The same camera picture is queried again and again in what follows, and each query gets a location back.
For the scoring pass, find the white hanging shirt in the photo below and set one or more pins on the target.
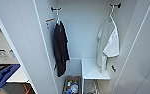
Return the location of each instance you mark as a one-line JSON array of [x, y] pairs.
[[106, 45]]

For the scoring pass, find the white clothes hanger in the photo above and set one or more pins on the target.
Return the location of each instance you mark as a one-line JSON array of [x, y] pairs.
[[111, 16], [58, 17]]

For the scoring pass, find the white wall sign dark print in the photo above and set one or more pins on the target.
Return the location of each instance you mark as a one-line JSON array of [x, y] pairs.
[[1, 55]]

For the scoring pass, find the small black door latch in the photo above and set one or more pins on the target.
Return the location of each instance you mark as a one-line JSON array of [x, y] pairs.
[[113, 68]]

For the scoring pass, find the white round item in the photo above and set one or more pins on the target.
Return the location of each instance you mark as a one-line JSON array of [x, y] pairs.
[[74, 88]]

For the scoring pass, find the black hanging garment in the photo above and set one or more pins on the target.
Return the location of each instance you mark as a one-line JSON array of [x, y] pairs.
[[61, 46]]

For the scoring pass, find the white inner shelf box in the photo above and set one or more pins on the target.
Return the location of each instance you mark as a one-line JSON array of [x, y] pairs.
[[92, 68]]

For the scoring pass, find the white wall sign blue print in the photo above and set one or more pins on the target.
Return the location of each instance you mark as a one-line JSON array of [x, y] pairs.
[[12, 54]]

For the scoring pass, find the white wardrobe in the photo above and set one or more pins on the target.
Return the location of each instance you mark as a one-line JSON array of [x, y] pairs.
[[84, 36]]

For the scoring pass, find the blue plastic tray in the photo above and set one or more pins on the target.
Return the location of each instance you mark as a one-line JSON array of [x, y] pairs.
[[2, 76]]

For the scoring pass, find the mesh storage basket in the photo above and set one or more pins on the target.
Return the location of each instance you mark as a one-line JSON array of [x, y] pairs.
[[66, 80]]

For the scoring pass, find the black wardrobe hook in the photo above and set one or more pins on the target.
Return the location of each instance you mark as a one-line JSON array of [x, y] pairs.
[[56, 9], [115, 5]]

